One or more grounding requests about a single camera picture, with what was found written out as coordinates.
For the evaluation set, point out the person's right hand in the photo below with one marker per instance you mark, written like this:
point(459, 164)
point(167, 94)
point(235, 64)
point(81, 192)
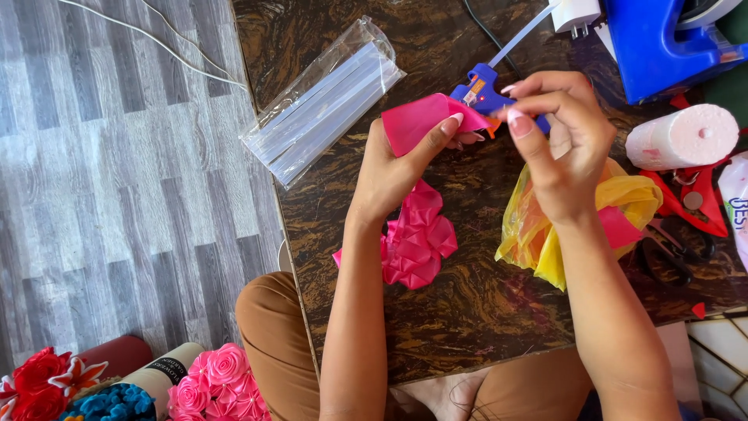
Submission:
point(575, 158)

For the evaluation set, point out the person's left hand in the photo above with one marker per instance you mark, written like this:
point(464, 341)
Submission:
point(383, 175)

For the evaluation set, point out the pink ribbon piece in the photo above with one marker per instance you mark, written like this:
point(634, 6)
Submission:
point(415, 120)

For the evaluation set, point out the pile of folded pink petals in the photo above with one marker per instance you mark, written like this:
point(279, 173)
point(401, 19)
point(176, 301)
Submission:
point(418, 240)

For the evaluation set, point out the pink ribbon scrap in bag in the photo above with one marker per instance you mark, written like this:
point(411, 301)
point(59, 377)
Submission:
point(619, 228)

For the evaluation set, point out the yellow plastic bag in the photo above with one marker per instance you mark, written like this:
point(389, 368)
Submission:
point(532, 240)

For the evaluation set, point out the clear bag of glue sticks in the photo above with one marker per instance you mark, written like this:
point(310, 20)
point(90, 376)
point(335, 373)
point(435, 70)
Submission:
point(321, 105)

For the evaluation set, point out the white foam roll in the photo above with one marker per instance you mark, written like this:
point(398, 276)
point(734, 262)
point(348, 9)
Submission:
point(681, 137)

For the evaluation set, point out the blue hot glue gun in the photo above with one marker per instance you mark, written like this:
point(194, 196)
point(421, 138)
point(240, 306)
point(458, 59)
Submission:
point(482, 93)

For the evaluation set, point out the blue tape dispenser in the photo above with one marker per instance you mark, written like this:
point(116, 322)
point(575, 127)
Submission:
point(648, 47)

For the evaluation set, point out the clear glue stick in gun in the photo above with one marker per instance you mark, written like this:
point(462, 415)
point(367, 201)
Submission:
point(520, 36)

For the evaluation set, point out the black scissors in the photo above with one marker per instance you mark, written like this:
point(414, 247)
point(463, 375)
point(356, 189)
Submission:
point(666, 257)

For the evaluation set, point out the red ribbon strip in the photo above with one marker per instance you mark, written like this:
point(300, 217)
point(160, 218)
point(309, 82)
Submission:
point(710, 204)

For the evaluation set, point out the white charger plug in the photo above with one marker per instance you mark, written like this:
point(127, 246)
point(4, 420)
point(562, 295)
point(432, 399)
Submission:
point(575, 14)

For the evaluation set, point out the white plastic packet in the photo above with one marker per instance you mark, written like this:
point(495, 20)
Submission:
point(737, 204)

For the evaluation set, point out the dark green cloth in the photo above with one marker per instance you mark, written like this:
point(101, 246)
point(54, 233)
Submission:
point(730, 90)

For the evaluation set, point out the small red ribbon scrap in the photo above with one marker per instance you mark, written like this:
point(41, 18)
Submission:
point(699, 311)

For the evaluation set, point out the person's left leg brown trousers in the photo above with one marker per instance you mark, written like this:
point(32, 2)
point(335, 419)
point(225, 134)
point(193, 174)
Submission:
point(274, 345)

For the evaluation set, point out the person's leg brown trousers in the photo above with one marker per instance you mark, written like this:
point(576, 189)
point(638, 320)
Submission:
point(526, 386)
point(274, 345)

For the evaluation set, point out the person's bare foot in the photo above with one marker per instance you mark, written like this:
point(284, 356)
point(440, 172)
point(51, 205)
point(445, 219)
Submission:
point(444, 394)

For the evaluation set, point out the person's right leg brown trousers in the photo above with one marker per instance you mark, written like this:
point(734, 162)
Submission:
point(526, 386)

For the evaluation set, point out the pink ribbon rose bouquet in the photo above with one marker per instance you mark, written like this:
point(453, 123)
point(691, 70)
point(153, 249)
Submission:
point(222, 383)

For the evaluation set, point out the cream bouquet wrap black band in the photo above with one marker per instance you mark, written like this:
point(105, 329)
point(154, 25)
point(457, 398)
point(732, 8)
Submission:
point(166, 365)

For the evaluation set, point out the dark red bouquet wrap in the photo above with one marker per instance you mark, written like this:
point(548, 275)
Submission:
point(117, 354)

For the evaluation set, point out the blue flower bouquet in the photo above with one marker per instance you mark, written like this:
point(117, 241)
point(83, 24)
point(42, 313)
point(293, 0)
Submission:
point(114, 404)

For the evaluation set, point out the red ribbon flower bouquet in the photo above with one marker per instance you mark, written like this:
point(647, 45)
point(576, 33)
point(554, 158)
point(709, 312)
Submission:
point(38, 380)

